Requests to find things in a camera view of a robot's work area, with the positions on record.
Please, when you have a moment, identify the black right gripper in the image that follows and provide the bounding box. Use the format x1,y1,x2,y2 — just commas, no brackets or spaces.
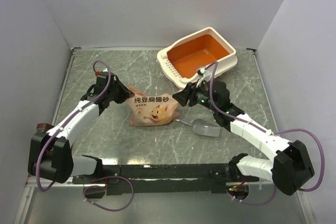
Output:
172,79,218,112

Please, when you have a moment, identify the pink cat litter bag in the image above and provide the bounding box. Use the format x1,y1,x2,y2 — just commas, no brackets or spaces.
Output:
126,86,180,126

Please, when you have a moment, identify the grey metal litter scoop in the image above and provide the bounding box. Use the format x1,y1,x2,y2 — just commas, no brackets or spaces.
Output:
173,119,221,137

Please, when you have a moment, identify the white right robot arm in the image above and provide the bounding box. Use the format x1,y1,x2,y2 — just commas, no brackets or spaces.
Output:
172,81,314,196

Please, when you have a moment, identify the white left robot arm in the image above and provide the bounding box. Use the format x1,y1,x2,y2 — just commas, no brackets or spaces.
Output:
28,72,134,183

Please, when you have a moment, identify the orange and white litter box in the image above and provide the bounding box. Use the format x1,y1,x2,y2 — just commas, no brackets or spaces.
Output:
157,27,238,89

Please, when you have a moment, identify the brown dustpan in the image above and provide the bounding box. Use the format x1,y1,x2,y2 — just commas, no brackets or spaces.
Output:
36,123,55,154

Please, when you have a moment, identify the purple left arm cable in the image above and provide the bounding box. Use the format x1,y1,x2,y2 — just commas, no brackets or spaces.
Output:
35,60,115,192

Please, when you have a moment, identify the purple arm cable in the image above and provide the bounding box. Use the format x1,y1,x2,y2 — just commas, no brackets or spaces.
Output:
208,61,325,192
35,60,115,192

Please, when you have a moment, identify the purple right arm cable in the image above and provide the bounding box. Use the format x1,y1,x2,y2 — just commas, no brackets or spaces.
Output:
208,61,325,192

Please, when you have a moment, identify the black mounting base rail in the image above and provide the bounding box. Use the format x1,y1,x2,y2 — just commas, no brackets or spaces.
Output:
72,163,259,196

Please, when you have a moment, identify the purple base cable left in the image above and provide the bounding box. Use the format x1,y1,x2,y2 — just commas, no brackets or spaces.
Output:
82,176,135,212

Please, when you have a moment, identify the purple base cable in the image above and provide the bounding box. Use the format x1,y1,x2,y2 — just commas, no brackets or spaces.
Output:
227,179,278,206
82,176,135,212

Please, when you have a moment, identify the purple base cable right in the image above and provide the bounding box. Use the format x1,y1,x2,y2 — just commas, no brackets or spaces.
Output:
227,179,278,206

